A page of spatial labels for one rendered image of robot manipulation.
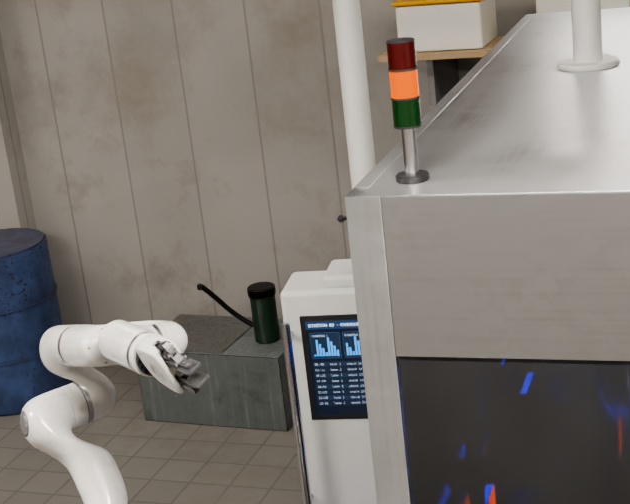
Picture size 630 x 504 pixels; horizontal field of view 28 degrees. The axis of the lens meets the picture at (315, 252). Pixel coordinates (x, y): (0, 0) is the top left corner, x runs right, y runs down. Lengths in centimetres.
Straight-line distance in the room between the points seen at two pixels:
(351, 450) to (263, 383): 259
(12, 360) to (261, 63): 203
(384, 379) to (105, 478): 81
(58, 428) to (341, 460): 102
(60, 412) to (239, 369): 335
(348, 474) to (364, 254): 148
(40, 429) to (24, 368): 400
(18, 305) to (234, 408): 129
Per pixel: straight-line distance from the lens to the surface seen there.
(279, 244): 665
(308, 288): 340
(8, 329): 674
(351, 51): 325
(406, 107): 218
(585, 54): 313
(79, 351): 262
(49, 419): 284
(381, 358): 227
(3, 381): 684
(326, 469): 360
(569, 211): 210
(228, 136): 658
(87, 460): 284
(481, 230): 214
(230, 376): 618
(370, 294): 222
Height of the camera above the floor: 267
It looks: 18 degrees down
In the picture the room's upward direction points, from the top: 7 degrees counter-clockwise
